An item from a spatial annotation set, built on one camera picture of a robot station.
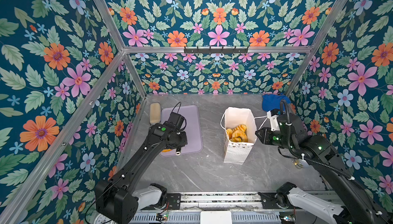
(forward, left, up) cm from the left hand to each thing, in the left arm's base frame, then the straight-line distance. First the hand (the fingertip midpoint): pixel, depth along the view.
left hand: (186, 139), depth 77 cm
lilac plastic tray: (+18, -2, -18) cm, 25 cm away
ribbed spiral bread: (+8, -31, -4) cm, 32 cm away
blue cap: (+33, -59, -12) cm, 68 cm away
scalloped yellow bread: (+4, -23, -3) cm, 24 cm away
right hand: (-4, -33, +11) cm, 35 cm away
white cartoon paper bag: (-8, -26, -1) cm, 27 cm away
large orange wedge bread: (+1, +14, -15) cm, 20 cm away
